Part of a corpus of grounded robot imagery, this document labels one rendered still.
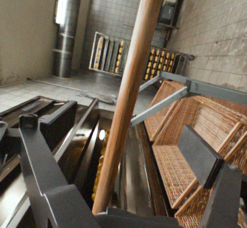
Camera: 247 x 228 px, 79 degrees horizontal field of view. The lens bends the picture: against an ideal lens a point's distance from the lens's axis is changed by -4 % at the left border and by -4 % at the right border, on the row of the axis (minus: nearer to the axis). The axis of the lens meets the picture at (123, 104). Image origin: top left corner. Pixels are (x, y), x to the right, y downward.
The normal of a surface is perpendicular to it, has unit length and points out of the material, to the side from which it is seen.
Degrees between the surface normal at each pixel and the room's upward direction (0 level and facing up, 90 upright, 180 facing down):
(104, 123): 90
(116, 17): 90
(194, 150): 0
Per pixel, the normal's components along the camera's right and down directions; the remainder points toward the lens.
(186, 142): -0.98, -0.22
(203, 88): 0.00, 0.29
